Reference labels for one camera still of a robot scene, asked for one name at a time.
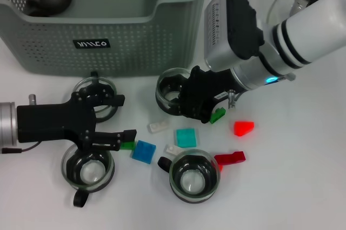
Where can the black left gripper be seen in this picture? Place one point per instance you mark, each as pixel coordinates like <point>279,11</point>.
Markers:
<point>54,122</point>

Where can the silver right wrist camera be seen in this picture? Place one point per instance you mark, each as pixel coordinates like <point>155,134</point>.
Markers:
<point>235,24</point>

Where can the green stepped brick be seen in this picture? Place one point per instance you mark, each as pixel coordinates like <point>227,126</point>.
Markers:
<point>217,116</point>

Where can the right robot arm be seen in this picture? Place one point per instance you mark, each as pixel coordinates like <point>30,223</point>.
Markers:
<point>311,30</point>

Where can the blue square plate brick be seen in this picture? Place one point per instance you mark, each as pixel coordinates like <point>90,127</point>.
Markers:
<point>143,151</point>

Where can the white two-stud brick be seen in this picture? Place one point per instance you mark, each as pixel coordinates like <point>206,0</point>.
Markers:
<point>159,127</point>
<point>172,149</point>

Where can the green flat brick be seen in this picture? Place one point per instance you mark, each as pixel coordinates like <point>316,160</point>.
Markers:
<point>128,145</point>

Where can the dark red long brick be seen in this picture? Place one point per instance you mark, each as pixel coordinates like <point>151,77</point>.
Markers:
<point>231,157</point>

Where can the teal square plate brick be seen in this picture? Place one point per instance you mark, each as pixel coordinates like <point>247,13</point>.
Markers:
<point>186,137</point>

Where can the grey-green perforated storage bin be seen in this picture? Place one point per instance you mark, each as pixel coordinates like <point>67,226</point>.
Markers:
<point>135,46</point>

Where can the small orange-red stud brick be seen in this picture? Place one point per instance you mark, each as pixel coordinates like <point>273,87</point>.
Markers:
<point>220,168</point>

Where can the orange-red wedge brick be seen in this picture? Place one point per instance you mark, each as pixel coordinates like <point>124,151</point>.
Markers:
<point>243,128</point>

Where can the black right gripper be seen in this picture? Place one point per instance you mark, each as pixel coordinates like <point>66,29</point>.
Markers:
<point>211,89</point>

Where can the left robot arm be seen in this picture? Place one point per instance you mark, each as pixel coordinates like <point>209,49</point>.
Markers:
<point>8,124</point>

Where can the glass teacup black holder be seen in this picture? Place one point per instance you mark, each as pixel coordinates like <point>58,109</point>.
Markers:
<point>193,181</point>
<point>89,173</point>
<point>106,111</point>
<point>167,97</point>

